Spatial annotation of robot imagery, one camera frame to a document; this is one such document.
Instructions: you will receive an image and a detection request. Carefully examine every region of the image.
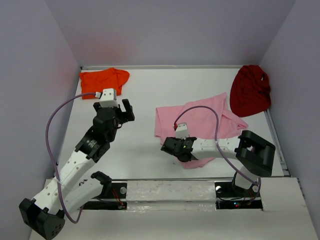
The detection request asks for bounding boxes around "pink t shirt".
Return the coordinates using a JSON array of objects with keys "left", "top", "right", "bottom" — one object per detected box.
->
[{"left": 153, "top": 92, "right": 249, "bottom": 170}]

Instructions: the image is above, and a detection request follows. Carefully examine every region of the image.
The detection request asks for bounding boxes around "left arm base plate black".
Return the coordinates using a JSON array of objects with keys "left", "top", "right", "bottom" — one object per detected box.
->
[{"left": 83, "top": 181, "right": 128, "bottom": 211}]

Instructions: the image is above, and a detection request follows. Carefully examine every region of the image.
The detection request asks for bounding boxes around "back table rail white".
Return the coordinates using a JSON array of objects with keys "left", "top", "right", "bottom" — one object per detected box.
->
[{"left": 80, "top": 65, "right": 242, "bottom": 71}]

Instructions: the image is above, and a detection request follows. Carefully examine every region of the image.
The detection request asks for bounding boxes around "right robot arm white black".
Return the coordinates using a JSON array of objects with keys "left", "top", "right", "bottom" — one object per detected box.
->
[{"left": 161, "top": 130, "right": 276, "bottom": 196}]

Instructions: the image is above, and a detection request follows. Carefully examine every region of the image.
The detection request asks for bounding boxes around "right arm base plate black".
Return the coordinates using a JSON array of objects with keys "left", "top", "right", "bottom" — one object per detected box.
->
[{"left": 215, "top": 181, "right": 263, "bottom": 210}]

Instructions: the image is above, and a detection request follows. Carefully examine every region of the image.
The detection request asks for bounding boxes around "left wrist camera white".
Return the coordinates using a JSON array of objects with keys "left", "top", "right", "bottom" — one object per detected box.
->
[{"left": 95, "top": 88, "right": 119, "bottom": 108}]

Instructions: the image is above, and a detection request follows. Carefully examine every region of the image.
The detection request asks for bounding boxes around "orange t shirt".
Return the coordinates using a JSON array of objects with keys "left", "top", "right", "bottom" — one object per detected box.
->
[{"left": 79, "top": 67, "right": 130, "bottom": 96}]

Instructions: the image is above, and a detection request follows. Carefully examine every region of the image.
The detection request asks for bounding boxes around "dark red t shirt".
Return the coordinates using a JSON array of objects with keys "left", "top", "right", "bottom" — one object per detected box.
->
[{"left": 229, "top": 64, "right": 271, "bottom": 118}]

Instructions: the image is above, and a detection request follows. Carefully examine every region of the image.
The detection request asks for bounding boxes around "front table rail metal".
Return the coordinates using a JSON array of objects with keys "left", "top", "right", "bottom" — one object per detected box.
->
[{"left": 112, "top": 176, "right": 233, "bottom": 182}]

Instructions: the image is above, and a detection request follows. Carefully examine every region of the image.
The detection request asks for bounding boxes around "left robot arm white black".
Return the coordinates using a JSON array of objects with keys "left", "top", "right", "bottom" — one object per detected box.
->
[{"left": 19, "top": 99, "right": 135, "bottom": 240}]

